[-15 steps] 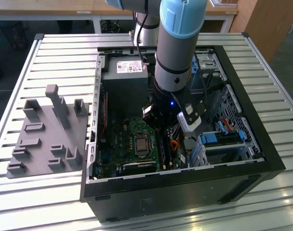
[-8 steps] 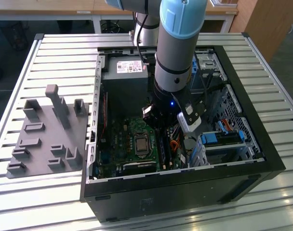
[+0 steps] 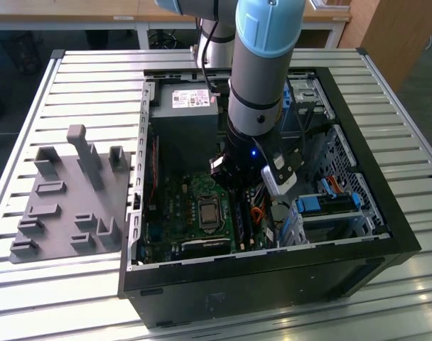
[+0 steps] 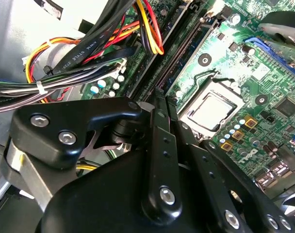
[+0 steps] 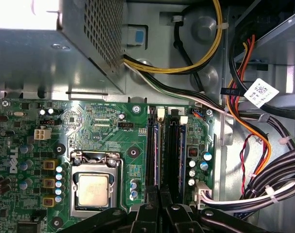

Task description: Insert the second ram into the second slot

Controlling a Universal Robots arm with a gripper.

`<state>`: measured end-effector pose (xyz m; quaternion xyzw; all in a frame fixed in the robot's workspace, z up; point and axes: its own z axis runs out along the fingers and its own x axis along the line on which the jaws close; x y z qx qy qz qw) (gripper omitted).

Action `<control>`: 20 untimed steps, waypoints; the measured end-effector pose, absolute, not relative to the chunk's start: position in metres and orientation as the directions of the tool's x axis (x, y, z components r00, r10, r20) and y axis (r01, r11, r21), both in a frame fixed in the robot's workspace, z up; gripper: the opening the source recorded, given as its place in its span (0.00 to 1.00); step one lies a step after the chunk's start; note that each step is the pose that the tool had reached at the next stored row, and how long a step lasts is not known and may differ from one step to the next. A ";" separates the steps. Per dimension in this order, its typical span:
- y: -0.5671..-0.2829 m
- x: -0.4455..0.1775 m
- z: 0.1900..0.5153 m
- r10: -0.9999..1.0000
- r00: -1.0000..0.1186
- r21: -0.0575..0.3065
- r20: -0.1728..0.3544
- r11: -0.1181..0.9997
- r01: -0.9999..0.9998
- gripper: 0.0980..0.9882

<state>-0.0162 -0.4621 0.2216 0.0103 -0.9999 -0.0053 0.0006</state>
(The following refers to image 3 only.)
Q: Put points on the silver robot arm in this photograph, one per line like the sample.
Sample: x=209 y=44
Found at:
x=258 y=71

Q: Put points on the grey power supply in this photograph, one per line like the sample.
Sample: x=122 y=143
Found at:
x=184 y=142

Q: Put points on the silver CPU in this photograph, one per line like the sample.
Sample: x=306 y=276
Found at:
x=209 y=213

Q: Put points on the round grey speaker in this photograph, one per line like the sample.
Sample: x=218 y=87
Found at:
x=281 y=210

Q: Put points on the green motherboard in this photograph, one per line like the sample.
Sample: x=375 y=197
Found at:
x=173 y=188

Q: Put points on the blue disk carrier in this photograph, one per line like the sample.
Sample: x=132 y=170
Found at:
x=308 y=205

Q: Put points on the grey metal drive cage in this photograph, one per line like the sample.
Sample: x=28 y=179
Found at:
x=319 y=103

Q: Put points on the black graphics card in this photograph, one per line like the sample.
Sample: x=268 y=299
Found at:
x=205 y=247

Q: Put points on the black PC case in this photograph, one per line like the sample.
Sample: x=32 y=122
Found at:
x=237 y=295

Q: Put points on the grey parts rack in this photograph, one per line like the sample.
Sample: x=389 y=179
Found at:
x=70 y=213

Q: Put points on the wooden cabinet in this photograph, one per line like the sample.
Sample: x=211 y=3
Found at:
x=397 y=35

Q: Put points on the black camera bracket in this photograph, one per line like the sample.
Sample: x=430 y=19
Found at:
x=269 y=149

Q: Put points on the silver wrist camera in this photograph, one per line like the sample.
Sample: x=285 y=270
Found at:
x=273 y=181

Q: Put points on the wooden desk white frame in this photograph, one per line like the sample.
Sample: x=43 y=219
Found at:
x=95 y=14

